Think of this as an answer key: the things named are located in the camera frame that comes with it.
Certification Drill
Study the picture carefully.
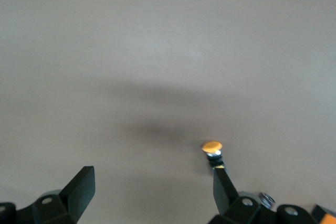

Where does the orange button enclosure box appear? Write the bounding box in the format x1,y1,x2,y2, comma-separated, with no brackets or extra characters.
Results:
311,204,336,224

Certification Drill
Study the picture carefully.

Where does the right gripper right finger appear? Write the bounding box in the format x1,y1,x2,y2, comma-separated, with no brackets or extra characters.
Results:
208,167,320,224

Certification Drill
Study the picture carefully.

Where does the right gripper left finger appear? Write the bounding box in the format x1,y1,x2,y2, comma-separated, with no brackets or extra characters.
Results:
0,166,96,224

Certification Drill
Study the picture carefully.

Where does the yellow mushroom push button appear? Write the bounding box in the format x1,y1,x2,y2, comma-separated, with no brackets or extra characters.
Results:
201,140,227,170

